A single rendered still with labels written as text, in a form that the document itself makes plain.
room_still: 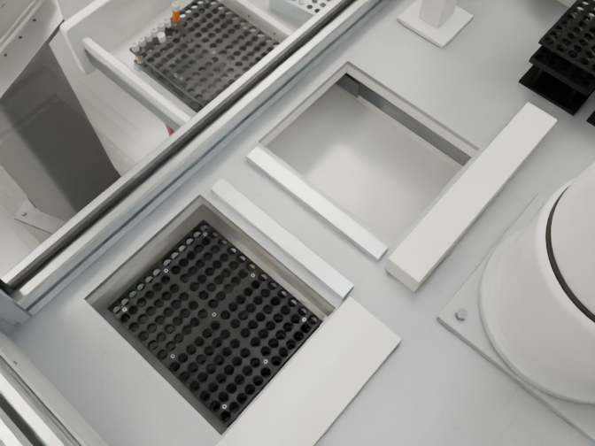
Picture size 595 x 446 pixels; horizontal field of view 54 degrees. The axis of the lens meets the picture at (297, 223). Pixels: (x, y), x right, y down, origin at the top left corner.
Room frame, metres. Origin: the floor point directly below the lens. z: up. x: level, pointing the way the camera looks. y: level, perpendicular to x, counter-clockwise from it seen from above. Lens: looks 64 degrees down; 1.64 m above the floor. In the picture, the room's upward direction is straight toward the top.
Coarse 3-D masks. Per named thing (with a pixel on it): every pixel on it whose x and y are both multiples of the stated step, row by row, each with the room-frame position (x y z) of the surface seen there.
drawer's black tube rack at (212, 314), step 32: (192, 256) 0.33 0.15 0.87; (224, 256) 0.33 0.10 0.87; (160, 288) 0.28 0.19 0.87; (192, 288) 0.28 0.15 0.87; (224, 288) 0.27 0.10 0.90; (256, 288) 0.27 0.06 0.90; (128, 320) 0.22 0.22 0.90; (160, 320) 0.23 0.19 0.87; (192, 320) 0.23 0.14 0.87; (224, 320) 0.22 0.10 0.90; (256, 320) 0.22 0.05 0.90; (288, 320) 0.22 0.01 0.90; (320, 320) 0.22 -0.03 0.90; (160, 352) 0.19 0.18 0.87; (192, 352) 0.19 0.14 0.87; (224, 352) 0.19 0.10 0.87; (256, 352) 0.18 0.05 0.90; (288, 352) 0.19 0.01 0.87; (192, 384) 0.15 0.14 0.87; (224, 384) 0.14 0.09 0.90; (256, 384) 0.15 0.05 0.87; (224, 416) 0.11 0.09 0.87
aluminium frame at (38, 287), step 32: (352, 0) 0.70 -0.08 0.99; (384, 0) 0.73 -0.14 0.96; (320, 32) 0.64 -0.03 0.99; (352, 32) 0.67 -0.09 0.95; (288, 64) 0.58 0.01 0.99; (256, 96) 0.52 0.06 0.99; (224, 128) 0.47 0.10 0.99; (160, 160) 0.41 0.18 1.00; (192, 160) 0.42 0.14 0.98; (128, 192) 0.36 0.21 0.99; (160, 192) 0.38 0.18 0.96; (96, 224) 0.32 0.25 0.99; (128, 224) 0.33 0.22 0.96; (64, 256) 0.28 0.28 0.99; (96, 256) 0.29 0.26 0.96; (0, 288) 0.23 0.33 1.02; (32, 288) 0.24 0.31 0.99; (0, 320) 0.20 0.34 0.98; (0, 384) 0.11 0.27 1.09; (32, 416) 0.08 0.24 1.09
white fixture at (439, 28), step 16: (416, 0) 0.74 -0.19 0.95; (432, 0) 0.69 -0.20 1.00; (448, 0) 0.68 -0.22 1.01; (400, 16) 0.71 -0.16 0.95; (416, 16) 0.71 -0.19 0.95; (432, 16) 0.69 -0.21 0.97; (448, 16) 0.70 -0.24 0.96; (464, 16) 0.71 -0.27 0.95; (416, 32) 0.68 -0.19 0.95; (432, 32) 0.67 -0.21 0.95; (448, 32) 0.67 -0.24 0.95
